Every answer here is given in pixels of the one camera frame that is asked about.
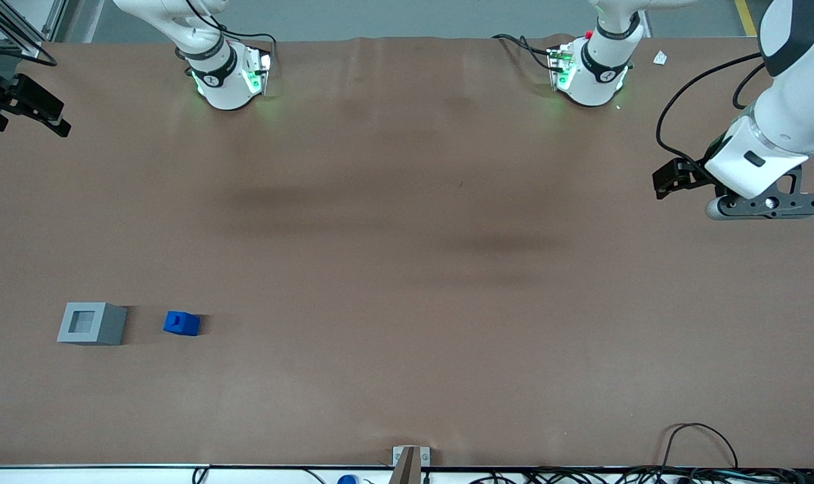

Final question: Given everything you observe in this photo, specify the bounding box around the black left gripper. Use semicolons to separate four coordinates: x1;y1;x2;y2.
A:
652;158;717;200

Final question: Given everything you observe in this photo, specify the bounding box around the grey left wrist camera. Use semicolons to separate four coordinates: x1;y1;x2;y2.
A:
706;167;814;222

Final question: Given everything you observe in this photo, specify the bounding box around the brown table cover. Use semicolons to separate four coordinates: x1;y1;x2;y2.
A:
0;32;814;469

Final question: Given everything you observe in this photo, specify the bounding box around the blue plastic part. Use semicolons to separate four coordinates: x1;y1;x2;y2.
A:
163;311;201;337

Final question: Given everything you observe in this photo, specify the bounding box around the gray square base block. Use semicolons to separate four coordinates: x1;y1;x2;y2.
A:
57;302;128;346

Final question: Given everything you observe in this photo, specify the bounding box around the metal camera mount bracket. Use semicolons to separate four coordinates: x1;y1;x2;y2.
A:
390;445;432;484

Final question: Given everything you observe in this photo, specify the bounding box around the black base cable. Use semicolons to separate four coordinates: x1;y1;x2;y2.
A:
491;32;557;72
181;0;278;65

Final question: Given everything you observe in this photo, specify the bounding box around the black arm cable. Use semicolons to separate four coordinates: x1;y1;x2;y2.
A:
0;37;58;68
655;52;781;172
732;63;768;110

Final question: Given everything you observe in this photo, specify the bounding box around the black cable bundle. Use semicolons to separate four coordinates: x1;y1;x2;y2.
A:
471;467;814;484

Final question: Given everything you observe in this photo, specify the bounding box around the aluminium frame profile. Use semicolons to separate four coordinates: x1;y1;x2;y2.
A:
0;0;69;45

